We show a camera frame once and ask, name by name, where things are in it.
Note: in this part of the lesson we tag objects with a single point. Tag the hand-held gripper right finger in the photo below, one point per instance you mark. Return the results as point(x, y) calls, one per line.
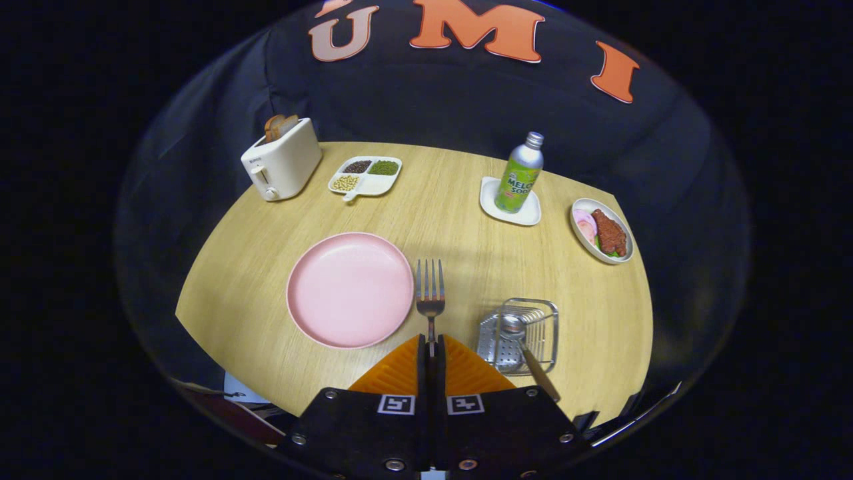
point(506, 426)

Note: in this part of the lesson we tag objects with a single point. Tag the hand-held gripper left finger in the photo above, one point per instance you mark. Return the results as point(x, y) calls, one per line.
point(360, 426)

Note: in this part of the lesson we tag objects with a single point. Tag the white paper sheet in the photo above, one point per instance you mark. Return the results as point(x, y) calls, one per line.
point(243, 390)

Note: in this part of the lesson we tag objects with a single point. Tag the dark red object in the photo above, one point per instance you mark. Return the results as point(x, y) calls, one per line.
point(230, 413)

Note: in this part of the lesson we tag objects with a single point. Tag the pink round plate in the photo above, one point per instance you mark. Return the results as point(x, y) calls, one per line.
point(350, 290)

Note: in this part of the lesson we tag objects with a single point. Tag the oval white food plate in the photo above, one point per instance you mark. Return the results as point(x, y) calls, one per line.
point(583, 245)

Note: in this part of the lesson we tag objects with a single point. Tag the green lettuce leaf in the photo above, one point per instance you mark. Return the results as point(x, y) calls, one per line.
point(610, 254)

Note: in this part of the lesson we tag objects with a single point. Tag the pink ham slice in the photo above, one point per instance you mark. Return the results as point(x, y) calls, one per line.
point(588, 233)
point(584, 216)

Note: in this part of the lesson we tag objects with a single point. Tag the white square coaster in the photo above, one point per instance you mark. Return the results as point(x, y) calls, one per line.
point(530, 216)

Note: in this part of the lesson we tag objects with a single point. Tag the brown meat steak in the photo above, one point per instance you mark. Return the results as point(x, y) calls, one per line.
point(610, 232)

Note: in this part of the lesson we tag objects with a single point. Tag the white divided snack tray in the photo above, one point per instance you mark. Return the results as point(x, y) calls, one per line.
point(373, 184)

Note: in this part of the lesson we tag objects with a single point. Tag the green soda bottle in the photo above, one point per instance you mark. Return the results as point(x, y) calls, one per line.
point(516, 183)

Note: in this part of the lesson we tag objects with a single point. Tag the yellow soybeans pile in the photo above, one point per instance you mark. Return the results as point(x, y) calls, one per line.
point(345, 182)

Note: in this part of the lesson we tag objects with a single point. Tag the dark red beans pile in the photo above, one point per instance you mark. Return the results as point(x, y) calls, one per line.
point(357, 166)

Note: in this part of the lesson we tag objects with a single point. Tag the green mung beans pile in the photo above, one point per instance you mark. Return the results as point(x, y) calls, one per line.
point(384, 167)

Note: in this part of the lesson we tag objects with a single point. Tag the white toaster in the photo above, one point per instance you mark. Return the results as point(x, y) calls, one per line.
point(283, 166)

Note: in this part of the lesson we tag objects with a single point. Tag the toasted bread slice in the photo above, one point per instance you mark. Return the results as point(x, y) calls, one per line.
point(290, 124)
point(272, 128)

